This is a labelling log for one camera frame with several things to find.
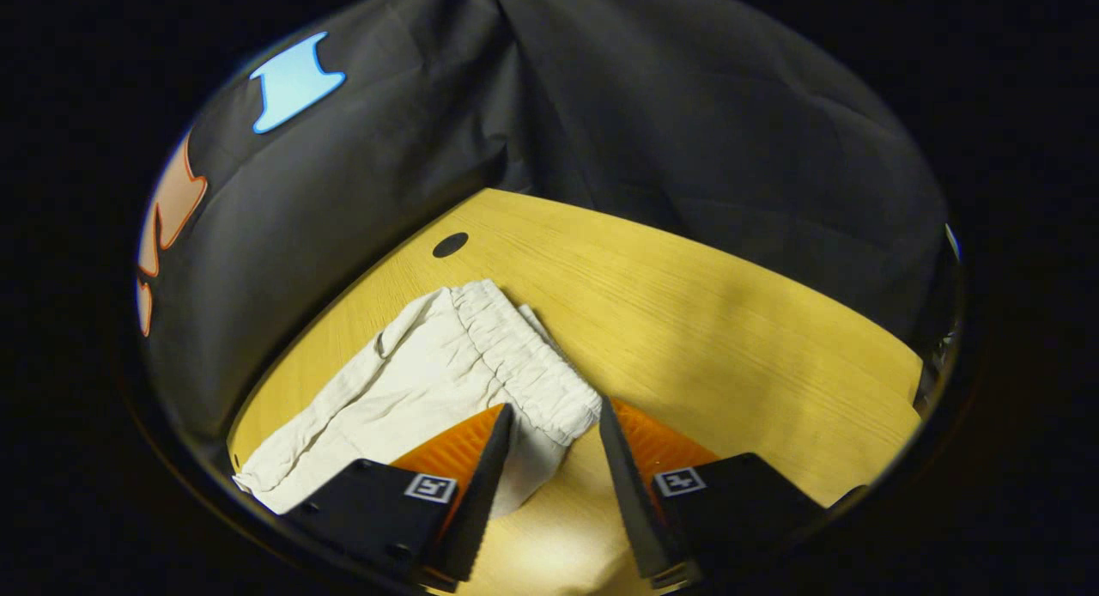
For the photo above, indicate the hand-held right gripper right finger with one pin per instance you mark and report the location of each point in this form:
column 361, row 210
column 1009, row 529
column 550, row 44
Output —
column 631, row 501

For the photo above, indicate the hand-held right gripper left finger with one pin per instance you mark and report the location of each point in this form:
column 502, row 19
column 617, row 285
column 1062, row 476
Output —
column 481, row 501

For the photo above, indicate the white jeans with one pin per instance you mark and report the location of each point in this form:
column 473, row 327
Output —
column 412, row 381

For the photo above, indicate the black backdrop cloth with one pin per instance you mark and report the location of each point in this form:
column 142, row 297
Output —
column 687, row 106

